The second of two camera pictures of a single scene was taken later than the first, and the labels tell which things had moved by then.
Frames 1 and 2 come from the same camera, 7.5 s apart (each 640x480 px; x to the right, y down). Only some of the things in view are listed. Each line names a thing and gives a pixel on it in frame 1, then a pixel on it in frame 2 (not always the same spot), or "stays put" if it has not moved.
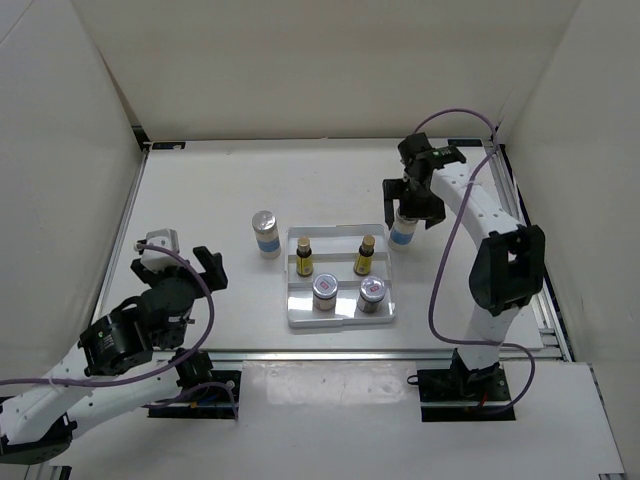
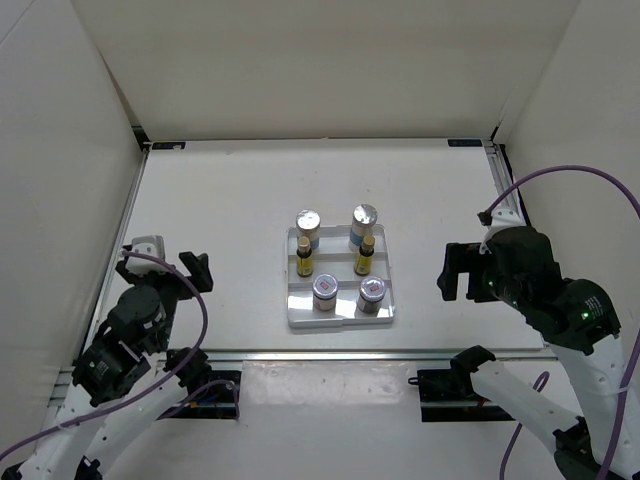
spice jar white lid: x=372 y=292 stays put
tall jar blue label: x=267 y=233 to x=308 y=225
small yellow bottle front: x=363 y=261 stays put
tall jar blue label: x=400 y=238 to x=364 y=217
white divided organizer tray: x=338 y=273 stays put
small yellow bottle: x=304 y=259 stays put
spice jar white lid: x=324 y=291 stays put
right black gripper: x=432 y=213 to x=458 y=259
